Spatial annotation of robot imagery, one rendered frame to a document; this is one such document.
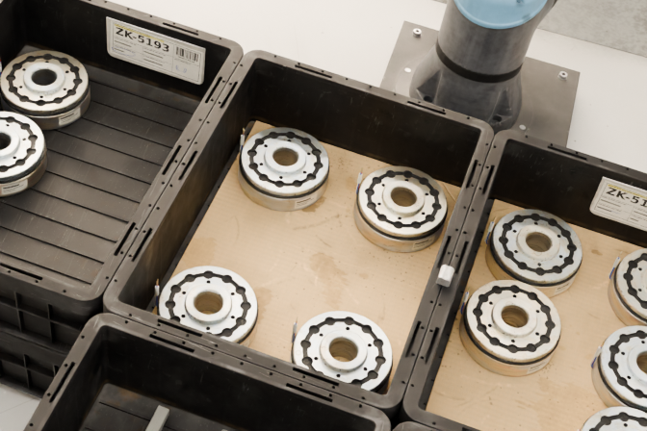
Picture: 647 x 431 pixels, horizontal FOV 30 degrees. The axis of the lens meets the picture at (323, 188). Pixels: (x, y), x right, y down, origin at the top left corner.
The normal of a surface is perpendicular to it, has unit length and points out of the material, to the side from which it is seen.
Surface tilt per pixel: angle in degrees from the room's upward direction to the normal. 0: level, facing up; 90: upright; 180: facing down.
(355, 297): 0
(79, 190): 0
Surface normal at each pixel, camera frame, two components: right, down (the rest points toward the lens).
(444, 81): -0.67, 0.16
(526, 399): 0.11, -0.65
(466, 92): -0.22, 0.44
